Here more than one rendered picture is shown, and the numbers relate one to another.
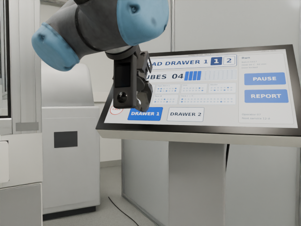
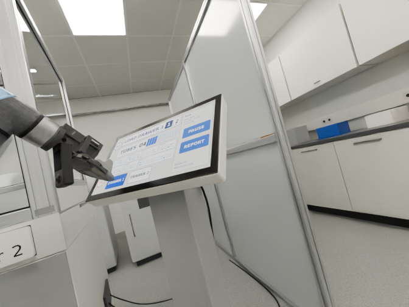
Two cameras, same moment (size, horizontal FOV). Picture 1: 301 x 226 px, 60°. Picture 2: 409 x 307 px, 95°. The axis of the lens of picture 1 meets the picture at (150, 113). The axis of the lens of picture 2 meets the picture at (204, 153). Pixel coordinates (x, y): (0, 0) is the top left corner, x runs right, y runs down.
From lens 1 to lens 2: 0.40 m
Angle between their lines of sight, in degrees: 9
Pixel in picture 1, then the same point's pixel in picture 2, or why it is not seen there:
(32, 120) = (48, 204)
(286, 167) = (285, 189)
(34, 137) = (52, 217)
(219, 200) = (192, 239)
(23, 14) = not seen: hidden behind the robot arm
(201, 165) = (173, 211)
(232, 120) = (167, 172)
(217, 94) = (162, 151)
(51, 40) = not seen: outside the picture
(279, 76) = (206, 123)
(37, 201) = (65, 265)
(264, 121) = (188, 166)
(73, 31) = not seen: outside the picture
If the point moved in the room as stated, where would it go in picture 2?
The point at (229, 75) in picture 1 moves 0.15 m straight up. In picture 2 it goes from (174, 133) to (163, 90)
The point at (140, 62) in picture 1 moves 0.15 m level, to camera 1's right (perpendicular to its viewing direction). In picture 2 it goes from (80, 145) to (128, 131)
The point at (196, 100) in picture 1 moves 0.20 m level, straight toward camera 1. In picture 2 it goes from (148, 161) to (95, 168)
